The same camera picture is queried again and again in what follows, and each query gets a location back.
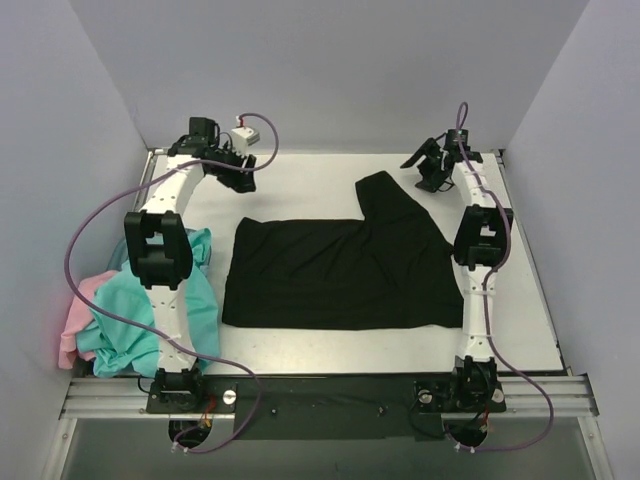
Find black t shirt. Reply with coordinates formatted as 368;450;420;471
222;171;463;331

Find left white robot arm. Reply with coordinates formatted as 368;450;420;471
124;116;260;377

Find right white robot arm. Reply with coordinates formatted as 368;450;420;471
401;127;513;409

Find pink t shirt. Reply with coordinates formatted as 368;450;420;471
58;270;118;370

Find teal t shirt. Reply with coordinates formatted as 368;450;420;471
76;228;220;378

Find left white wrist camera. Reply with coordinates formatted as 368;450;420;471
229;116;260;155

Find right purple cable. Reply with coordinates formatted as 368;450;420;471
452;102;554;454

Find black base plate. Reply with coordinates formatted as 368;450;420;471
146;373;506;445

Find aluminium rail frame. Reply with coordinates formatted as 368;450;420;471
60;375;599;419

